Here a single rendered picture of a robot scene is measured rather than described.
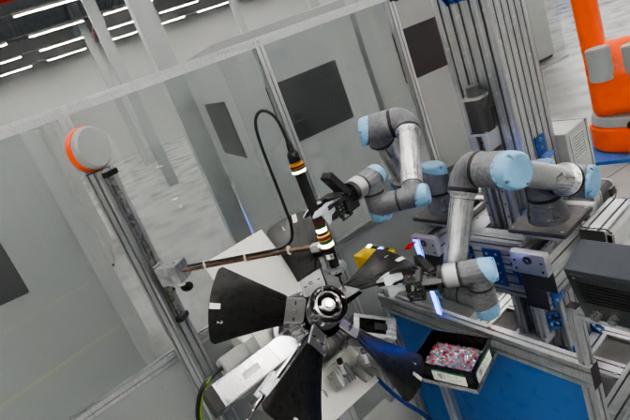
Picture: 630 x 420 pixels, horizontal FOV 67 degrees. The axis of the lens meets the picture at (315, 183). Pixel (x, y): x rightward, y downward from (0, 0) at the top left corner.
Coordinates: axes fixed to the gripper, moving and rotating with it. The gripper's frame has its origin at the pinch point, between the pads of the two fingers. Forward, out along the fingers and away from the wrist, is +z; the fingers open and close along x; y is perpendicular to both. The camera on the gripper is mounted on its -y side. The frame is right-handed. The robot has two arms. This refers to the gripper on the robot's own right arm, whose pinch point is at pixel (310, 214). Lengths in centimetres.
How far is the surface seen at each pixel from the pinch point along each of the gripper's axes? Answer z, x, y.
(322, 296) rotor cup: 8.3, -1.7, 24.0
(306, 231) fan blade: -6.3, 13.3, 9.9
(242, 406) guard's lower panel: 16, 75, 89
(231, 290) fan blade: 26.7, 15.1, 11.8
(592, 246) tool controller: -28, -67, 23
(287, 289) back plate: 0.1, 28.0, 31.1
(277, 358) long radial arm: 23.9, 11.0, 38.2
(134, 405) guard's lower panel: 52, 81, 58
